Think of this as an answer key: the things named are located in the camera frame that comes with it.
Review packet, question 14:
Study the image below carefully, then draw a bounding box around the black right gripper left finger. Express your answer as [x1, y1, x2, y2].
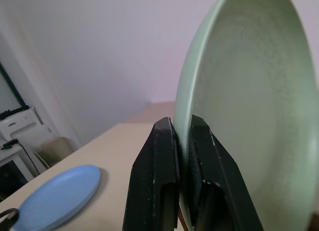
[122, 116, 181, 231]

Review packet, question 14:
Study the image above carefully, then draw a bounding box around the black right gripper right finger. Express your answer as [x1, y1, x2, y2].
[188, 114, 264, 231]

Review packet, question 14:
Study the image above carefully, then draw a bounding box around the green plate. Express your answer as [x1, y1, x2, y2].
[172, 0, 319, 231]

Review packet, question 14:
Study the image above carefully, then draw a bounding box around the blue plate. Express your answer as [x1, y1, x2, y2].
[11, 164, 101, 231]

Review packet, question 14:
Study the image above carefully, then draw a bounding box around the beige bin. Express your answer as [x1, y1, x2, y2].
[40, 136, 75, 168]

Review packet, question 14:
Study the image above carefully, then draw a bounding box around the white machine in background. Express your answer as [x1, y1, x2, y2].
[0, 138, 48, 199]

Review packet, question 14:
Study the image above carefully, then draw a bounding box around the white appliance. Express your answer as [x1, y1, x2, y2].
[0, 108, 54, 152]

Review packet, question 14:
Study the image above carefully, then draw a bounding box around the dark framed window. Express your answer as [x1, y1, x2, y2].
[0, 62, 30, 116]

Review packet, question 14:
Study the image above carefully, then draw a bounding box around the black cable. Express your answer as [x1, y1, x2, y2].
[0, 208, 20, 231]

